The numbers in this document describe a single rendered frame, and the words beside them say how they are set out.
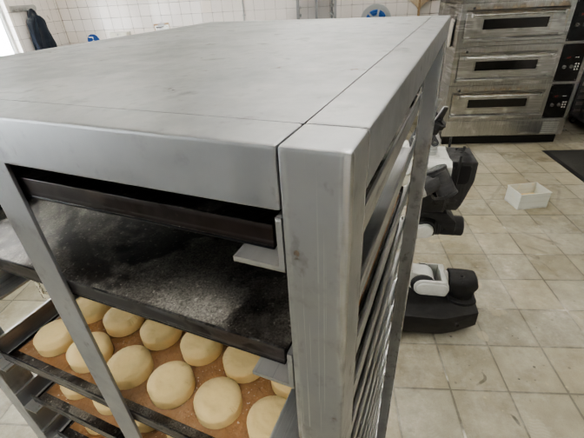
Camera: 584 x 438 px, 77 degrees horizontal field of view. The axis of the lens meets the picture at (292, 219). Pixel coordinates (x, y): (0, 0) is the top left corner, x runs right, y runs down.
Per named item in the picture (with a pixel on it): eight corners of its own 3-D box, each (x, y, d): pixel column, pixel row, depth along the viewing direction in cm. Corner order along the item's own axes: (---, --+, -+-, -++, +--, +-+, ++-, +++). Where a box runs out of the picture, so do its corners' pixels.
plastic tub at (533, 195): (516, 210, 348) (521, 195, 340) (503, 199, 367) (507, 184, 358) (547, 207, 350) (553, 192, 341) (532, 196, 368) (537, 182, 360)
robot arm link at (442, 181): (426, 200, 181) (453, 188, 179) (430, 202, 172) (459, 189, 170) (416, 178, 180) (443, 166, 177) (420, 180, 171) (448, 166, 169)
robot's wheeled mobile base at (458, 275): (461, 285, 263) (471, 247, 245) (479, 344, 220) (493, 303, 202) (369, 278, 274) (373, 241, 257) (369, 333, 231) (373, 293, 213)
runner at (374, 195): (405, 104, 73) (407, 89, 71) (420, 105, 72) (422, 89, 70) (254, 372, 23) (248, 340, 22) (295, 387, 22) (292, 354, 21)
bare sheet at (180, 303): (229, 96, 84) (228, 89, 83) (413, 107, 70) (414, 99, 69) (-76, 243, 37) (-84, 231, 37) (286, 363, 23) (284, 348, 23)
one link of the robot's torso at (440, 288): (441, 277, 243) (445, 262, 236) (447, 299, 226) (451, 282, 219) (409, 275, 246) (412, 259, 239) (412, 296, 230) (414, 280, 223)
